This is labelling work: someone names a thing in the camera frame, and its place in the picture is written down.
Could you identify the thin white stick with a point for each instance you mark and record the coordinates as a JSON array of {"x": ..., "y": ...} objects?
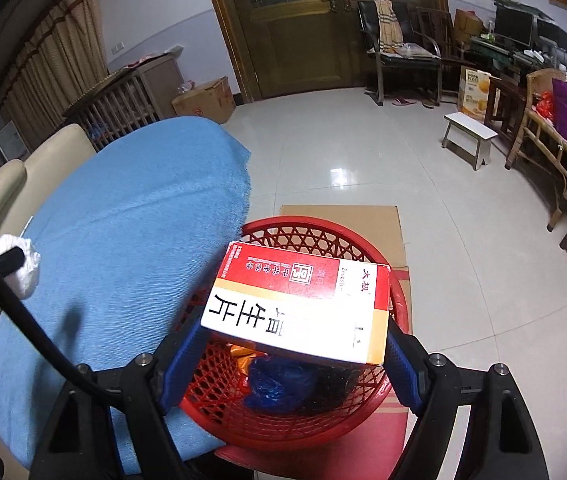
[{"x": 27, "y": 225}]

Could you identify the black computer monitor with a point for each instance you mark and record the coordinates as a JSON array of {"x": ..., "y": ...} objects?
[{"x": 513, "y": 25}]

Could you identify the wooden double door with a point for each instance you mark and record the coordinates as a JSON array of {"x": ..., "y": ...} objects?
[{"x": 293, "y": 50}]

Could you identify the red bag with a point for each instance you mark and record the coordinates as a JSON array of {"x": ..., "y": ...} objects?
[{"x": 546, "y": 105}]

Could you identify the black plastic bag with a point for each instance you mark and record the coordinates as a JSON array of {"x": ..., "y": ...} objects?
[{"x": 333, "y": 385}]

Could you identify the brown cardboard box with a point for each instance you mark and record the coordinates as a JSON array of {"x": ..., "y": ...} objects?
[
  {"x": 468, "y": 25},
  {"x": 203, "y": 100}
]

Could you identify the clear plastic bag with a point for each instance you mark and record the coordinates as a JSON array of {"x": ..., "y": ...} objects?
[{"x": 413, "y": 50}]

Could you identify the white wooden stool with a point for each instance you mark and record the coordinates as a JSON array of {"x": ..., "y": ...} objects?
[{"x": 468, "y": 125}]

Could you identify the beige striped scarf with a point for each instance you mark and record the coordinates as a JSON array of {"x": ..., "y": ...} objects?
[{"x": 388, "y": 25}]

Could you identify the white wall socket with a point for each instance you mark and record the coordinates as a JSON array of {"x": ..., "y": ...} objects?
[{"x": 117, "y": 49}]

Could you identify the beige leather sofa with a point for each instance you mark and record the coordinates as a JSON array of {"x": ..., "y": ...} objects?
[{"x": 53, "y": 155}]

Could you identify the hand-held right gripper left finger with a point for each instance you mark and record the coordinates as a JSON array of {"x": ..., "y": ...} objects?
[{"x": 183, "y": 355}]

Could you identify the wicker armchair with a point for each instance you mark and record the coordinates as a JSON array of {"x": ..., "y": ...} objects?
[{"x": 538, "y": 130}]

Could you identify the black metal chair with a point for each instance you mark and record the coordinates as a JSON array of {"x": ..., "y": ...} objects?
[{"x": 408, "y": 62}]

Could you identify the red plastic lattice basket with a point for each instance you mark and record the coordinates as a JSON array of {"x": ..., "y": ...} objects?
[{"x": 313, "y": 240}]

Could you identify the wooden slatted crib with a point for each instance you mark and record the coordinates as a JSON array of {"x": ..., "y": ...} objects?
[{"x": 123, "y": 95}]

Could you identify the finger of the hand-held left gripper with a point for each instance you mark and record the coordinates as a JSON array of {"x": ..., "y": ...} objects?
[{"x": 8, "y": 260}]

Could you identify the blue plastic wrapper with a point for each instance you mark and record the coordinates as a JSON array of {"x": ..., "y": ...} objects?
[{"x": 278, "y": 385}]

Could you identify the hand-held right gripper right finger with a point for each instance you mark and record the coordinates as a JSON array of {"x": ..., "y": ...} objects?
[{"x": 403, "y": 365}]

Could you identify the slipper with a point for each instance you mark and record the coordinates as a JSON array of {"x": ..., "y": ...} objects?
[
  {"x": 428, "y": 104},
  {"x": 403, "y": 102}
]

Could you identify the orange snack wrapper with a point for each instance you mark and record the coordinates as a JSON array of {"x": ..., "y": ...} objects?
[{"x": 243, "y": 352}]

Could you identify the beige curtain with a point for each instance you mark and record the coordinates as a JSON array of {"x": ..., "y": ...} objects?
[{"x": 58, "y": 45}]

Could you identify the red and white cardboard box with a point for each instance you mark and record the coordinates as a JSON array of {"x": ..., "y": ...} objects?
[{"x": 288, "y": 310}]

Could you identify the cluttered desk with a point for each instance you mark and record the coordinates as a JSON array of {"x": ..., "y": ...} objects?
[{"x": 503, "y": 57}]

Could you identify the yellow printed carton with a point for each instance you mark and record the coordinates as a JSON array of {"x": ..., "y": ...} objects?
[{"x": 473, "y": 92}]

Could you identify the white appliance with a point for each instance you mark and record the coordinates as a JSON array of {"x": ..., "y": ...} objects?
[{"x": 11, "y": 142}]

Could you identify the white tissue paper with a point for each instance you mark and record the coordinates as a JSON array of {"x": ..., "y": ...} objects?
[{"x": 28, "y": 270}]

